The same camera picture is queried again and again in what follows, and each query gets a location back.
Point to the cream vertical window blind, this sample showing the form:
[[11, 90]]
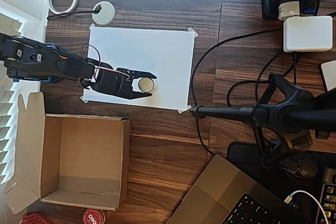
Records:
[[5, 116]]

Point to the red round lid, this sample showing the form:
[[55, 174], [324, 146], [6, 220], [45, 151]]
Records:
[[93, 217]]

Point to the small white plug charger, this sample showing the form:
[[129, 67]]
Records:
[[288, 10]]

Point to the silver flat device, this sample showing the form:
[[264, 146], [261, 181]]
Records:
[[329, 75]]

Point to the black computer mouse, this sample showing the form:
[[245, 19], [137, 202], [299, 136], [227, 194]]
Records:
[[307, 169]]

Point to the black mouse pad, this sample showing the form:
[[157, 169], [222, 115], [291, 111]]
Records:
[[241, 153]]

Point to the small round metal tin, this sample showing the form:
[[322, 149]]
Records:
[[145, 85]]

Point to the black keyboard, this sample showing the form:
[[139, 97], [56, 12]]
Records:
[[329, 200]]

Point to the white paper sheet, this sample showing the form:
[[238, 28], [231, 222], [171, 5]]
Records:
[[157, 51]]

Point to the white laptop power adapter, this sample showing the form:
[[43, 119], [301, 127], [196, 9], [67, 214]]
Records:
[[307, 33]]

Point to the red plastic basket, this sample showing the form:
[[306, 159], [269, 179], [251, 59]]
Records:
[[32, 219]]

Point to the masking tape corner piece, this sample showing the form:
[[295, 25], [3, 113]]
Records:
[[84, 100], [92, 27], [193, 32], [183, 110]]

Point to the black camera tripod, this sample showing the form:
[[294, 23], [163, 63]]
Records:
[[283, 116]]

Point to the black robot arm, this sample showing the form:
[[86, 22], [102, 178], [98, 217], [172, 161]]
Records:
[[39, 61]]

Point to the blue plug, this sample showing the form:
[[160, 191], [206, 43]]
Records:
[[309, 9]]

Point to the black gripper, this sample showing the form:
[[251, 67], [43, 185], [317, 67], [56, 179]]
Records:
[[123, 85]]

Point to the open cardboard box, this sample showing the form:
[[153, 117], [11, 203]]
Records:
[[86, 150]]

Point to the grey laptop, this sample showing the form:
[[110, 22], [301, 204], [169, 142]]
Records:
[[215, 190]]

